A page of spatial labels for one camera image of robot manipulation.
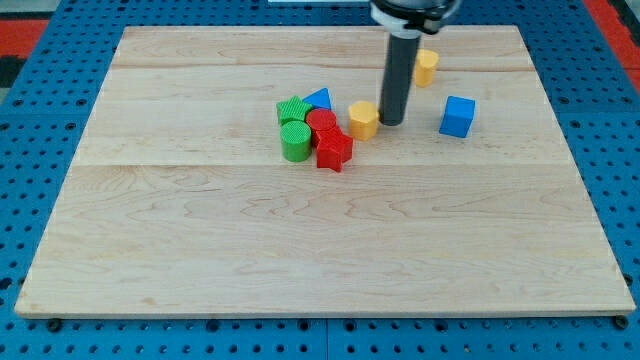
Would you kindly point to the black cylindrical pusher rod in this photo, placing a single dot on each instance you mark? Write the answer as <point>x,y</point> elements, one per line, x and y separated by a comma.
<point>398,74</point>

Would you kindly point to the red cylinder block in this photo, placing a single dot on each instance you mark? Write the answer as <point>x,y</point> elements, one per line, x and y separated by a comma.
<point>320,120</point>

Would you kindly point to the blue triangle block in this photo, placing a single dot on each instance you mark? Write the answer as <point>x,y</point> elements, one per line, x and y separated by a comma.
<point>320,99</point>

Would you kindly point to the green star block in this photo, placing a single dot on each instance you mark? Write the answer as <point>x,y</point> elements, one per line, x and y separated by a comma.
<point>293,109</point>

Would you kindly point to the light wooden board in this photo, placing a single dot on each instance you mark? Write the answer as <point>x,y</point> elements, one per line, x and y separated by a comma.
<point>179,204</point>

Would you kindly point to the red star block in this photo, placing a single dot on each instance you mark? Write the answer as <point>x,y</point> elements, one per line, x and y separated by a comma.
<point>334,148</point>

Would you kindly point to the yellow hexagon block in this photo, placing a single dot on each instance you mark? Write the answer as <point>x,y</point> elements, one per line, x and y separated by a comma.
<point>363,120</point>

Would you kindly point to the blue cube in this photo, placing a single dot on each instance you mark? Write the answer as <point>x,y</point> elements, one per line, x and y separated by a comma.
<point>458,116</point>

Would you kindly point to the green cylinder block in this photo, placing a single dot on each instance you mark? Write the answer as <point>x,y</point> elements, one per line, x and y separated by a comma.
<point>295,139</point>

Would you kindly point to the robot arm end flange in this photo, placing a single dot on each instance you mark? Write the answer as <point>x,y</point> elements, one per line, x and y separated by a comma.
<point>409,19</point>

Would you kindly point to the yellow heart block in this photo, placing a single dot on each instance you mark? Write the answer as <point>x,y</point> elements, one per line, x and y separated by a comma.
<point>425,67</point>

